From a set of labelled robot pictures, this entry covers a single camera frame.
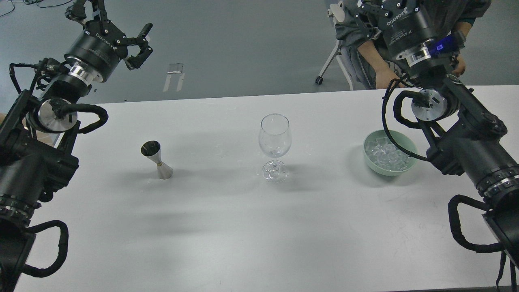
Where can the steel double jigger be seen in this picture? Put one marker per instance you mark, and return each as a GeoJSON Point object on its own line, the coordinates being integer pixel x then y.
{"type": "Point", "coordinates": [152, 150]}

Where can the clear wine glass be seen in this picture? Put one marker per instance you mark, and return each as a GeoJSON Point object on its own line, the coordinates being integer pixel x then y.
{"type": "Point", "coordinates": [275, 140]}

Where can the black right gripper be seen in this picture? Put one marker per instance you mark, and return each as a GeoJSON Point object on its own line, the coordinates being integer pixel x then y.
{"type": "Point", "coordinates": [404, 23]}

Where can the white office chair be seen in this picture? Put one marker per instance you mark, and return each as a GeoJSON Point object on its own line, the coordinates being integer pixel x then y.
{"type": "Point", "coordinates": [336, 14]}

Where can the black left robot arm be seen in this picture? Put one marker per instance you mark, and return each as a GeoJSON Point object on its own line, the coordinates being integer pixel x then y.
{"type": "Point", "coordinates": [39, 132]}

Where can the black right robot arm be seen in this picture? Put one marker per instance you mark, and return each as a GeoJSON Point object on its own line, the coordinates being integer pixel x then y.
{"type": "Point", "coordinates": [464, 137]}

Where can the pile of ice cubes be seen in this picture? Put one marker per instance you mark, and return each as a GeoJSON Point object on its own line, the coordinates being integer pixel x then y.
{"type": "Point", "coordinates": [384, 154]}

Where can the seated person in grey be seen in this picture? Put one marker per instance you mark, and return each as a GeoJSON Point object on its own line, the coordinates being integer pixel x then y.
{"type": "Point", "coordinates": [368, 56]}

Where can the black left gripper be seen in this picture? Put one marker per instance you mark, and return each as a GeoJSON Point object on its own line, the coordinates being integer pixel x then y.
{"type": "Point", "coordinates": [97, 46]}

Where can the green bowl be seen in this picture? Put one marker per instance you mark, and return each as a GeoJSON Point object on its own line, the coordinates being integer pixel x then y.
{"type": "Point", "coordinates": [378, 170]}

